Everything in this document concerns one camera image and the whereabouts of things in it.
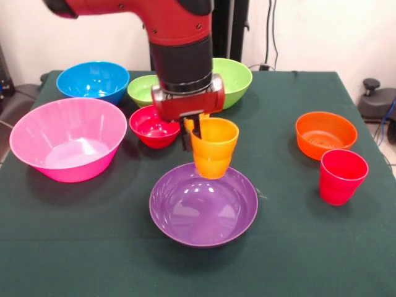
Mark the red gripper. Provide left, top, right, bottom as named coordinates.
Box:
left=151, top=73, right=226, bottom=152

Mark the large pink plastic bowl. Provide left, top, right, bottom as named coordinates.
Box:
left=9, top=97, right=128, bottom=183

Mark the small red plastic bowl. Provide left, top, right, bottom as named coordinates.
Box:
left=129, top=104, right=181, bottom=150

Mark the red plastic cup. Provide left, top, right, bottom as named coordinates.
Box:
left=319, top=148, right=369, bottom=207

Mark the black pedestal leg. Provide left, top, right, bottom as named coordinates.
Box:
left=0, top=83, right=40, bottom=124
left=358, top=78, right=396, bottom=124

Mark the blue cable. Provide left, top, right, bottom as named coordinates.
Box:
left=373, top=97, right=396, bottom=148

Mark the large green plastic bowl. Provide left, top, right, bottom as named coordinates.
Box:
left=212, top=58, right=253, bottom=111

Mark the purple plastic bowl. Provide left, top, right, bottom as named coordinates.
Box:
left=148, top=162, right=259, bottom=249

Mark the dark green table cloth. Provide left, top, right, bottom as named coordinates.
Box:
left=0, top=70, right=396, bottom=297

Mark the orange plastic cup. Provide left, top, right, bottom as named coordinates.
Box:
left=184, top=116, right=239, bottom=180

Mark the orange plastic bowl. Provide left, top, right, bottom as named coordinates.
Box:
left=295, top=111, right=358, bottom=161

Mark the blue plastic bowl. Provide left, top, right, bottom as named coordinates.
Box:
left=56, top=61, right=131, bottom=106

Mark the small green plastic bowl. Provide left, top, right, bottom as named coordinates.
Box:
left=126, top=74, right=160, bottom=108

